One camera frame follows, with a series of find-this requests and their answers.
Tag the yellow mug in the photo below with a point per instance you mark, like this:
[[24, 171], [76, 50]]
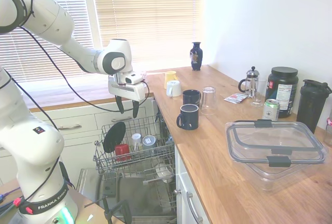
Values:
[[169, 78]]

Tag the dark blue floral vase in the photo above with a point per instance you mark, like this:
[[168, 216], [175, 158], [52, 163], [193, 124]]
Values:
[[196, 58]]

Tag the green white drink can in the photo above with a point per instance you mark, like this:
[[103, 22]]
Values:
[[271, 110]]

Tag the black protein powder tub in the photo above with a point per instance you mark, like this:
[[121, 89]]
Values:
[[284, 89]]

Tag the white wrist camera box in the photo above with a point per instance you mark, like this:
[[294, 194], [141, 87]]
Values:
[[132, 78]]

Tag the black shaker bottle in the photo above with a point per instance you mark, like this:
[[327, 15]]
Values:
[[310, 104]]

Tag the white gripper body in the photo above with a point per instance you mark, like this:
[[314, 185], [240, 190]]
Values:
[[127, 90]]

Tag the white kitchen cabinet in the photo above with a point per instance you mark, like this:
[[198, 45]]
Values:
[[182, 208], [83, 136]]

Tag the clear lidded storage container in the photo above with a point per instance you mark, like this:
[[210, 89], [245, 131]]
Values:
[[275, 146]]

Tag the dark blue white-rimmed mug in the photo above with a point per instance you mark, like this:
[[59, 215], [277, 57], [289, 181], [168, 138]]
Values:
[[189, 119]]

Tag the narrow slatted window blind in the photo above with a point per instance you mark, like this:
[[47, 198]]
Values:
[[52, 53]]

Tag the dark blue printed mug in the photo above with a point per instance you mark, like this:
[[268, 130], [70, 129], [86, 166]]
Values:
[[191, 97]]

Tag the white mug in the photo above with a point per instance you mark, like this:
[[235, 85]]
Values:
[[174, 89]]

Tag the white bowl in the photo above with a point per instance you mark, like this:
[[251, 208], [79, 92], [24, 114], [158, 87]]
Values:
[[163, 173]]

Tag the round silver cabinet knob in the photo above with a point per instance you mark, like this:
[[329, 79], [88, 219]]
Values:
[[177, 191], [96, 143]]

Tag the dark round plate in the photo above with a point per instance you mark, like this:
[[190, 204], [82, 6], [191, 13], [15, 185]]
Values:
[[114, 137]]

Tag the tall clear tumbler glass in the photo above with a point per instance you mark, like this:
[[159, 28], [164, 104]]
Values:
[[208, 100]]

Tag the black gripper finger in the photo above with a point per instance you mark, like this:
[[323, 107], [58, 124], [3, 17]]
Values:
[[135, 108], [120, 104]]

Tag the red white sachet packet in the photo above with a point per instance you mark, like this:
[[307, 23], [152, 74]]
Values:
[[236, 98]]

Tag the stainless steel dishwasher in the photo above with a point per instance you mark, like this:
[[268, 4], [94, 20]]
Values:
[[135, 195]]

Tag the red mug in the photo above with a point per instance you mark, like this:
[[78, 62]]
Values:
[[122, 152]]

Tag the clear pint glass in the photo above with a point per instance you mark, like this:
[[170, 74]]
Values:
[[258, 94]]

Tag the pink-capped clear bottle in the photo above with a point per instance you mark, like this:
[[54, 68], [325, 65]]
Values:
[[328, 130]]

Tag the glass French press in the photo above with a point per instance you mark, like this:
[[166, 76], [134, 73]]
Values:
[[252, 84]]

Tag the wide slatted window blind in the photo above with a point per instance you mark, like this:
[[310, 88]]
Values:
[[145, 14]]

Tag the clear plastic cup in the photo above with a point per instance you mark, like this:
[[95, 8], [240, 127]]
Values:
[[136, 141]]

